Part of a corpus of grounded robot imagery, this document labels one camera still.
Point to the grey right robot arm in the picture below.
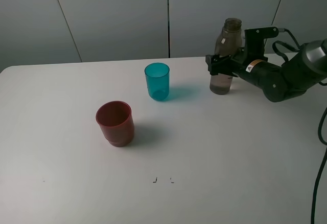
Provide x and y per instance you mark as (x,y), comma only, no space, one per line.
(306,69)

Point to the smoky transparent water bottle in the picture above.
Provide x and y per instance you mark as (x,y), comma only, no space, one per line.
(227,44)

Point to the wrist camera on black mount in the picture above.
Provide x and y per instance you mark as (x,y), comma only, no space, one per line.
(255,42)

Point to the teal translucent plastic cup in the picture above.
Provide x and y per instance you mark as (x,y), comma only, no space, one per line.
(157,78)

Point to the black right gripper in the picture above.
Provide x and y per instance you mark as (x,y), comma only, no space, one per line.
(253,68)

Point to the red plastic cup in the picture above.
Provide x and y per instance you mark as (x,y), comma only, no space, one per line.
(116,123)

